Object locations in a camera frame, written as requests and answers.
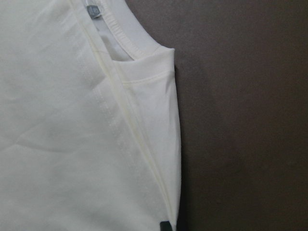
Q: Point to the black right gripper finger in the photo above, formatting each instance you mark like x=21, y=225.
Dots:
x=165, y=226

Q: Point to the cream long-sleeve cat shirt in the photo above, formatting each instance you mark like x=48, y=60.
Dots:
x=89, y=119

